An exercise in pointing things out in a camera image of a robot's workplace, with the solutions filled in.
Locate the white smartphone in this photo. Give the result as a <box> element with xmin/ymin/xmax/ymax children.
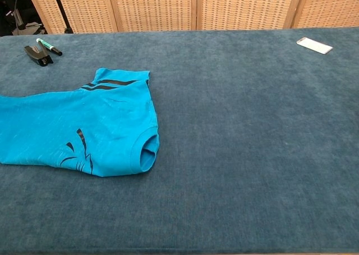
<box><xmin>296</xmin><ymin>37</ymin><xmax>334</xmax><ymax>54</ymax></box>

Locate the black stapler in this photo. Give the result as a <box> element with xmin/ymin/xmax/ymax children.
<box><xmin>24</xmin><ymin>43</ymin><xmax>54</xmax><ymax>67</ymax></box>

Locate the black tripod stand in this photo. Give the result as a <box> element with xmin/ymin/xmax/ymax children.
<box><xmin>50</xmin><ymin>0</ymin><xmax>74</xmax><ymax>34</ymax></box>

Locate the blue Carolina Panthers T-shirt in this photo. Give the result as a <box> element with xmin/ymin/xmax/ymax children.
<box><xmin>0</xmin><ymin>67</ymin><xmax>160</xmax><ymax>177</ymax></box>

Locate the wicker folding screen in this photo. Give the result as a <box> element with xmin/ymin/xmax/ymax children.
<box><xmin>24</xmin><ymin>0</ymin><xmax>359</xmax><ymax>34</ymax></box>

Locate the dark background equipment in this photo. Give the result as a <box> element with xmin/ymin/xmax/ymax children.
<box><xmin>0</xmin><ymin>0</ymin><xmax>47</xmax><ymax>37</ymax></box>

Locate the green marker pen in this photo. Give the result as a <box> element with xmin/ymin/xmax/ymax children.
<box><xmin>35</xmin><ymin>38</ymin><xmax>63</xmax><ymax>56</ymax></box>

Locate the blue fabric table cover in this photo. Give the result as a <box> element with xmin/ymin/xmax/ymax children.
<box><xmin>0</xmin><ymin>26</ymin><xmax>359</xmax><ymax>255</ymax></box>

